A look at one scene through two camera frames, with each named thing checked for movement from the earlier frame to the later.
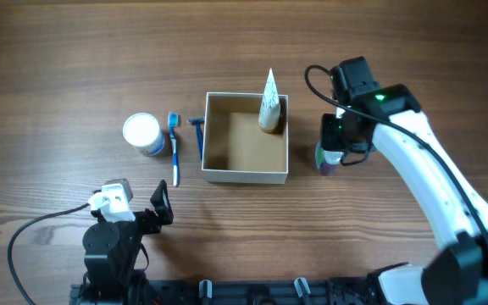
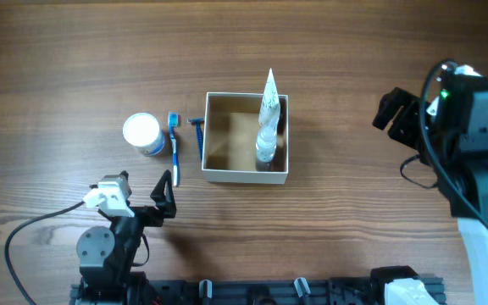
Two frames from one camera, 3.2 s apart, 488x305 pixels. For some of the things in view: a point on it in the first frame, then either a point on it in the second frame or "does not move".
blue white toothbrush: (173, 121) does not move
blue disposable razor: (198, 121) does not move
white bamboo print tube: (269, 113) does not move
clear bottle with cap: (327, 161) → (266, 147)
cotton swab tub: (142, 130) does not move
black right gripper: (329, 141) → (409, 113)
